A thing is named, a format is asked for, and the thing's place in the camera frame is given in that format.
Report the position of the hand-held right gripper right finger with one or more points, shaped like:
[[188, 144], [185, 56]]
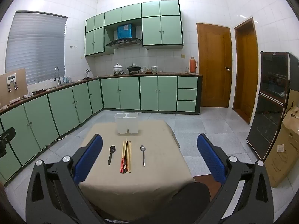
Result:
[[210, 158]]

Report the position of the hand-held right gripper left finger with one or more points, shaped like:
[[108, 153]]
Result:
[[88, 158]]

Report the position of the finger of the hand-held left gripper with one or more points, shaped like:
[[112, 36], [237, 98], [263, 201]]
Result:
[[8, 136]]

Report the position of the black spoon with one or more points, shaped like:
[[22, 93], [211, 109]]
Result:
[[112, 148]]

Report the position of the plain wooden chopstick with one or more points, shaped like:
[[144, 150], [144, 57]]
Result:
[[129, 158]]

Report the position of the white utensil holder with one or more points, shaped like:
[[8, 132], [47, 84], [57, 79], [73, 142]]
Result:
[[127, 126]]

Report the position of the metal spoon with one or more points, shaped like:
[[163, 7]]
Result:
[[142, 148]]

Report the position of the wooden board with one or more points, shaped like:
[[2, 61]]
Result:
[[19, 93]]

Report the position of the beige tablecloth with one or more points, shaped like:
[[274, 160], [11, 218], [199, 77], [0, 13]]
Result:
[[161, 179]]

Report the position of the green cabinet drawer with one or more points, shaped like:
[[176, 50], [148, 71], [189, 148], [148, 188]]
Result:
[[187, 82], [187, 94], [186, 106]]

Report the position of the white clip device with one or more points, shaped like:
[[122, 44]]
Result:
[[11, 77]]

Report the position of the cardboard box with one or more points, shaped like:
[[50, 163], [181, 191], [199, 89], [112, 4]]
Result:
[[282, 158]]

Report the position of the green base cabinets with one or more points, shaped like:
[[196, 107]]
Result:
[[128, 93]]

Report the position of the metal kitchen faucet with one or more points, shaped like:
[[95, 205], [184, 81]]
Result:
[[59, 78]]

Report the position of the soap bottles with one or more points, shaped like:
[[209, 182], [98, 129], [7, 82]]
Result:
[[66, 79]]

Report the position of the dark glass cabinet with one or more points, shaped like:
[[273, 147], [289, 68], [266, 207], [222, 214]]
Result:
[[271, 98]]

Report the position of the plain wooden door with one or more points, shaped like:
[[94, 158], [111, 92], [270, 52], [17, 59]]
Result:
[[245, 74]]

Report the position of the grey window blind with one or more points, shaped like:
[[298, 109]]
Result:
[[35, 46]]

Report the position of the white cooking pot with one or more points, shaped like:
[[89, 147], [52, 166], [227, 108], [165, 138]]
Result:
[[118, 69]]

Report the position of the orange thermos flask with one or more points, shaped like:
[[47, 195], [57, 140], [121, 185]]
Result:
[[192, 66]]

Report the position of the dark kitchen countertop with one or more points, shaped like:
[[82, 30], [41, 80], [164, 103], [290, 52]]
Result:
[[168, 74]]

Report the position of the black wok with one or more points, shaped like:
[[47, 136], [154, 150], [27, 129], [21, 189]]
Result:
[[133, 68]]

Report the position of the stack of small bowls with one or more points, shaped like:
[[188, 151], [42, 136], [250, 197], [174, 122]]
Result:
[[143, 70]]

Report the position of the patterned ceramic jar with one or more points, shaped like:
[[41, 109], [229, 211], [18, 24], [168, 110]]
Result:
[[154, 70]]

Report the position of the green wall cabinets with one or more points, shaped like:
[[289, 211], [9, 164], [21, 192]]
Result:
[[161, 30]]

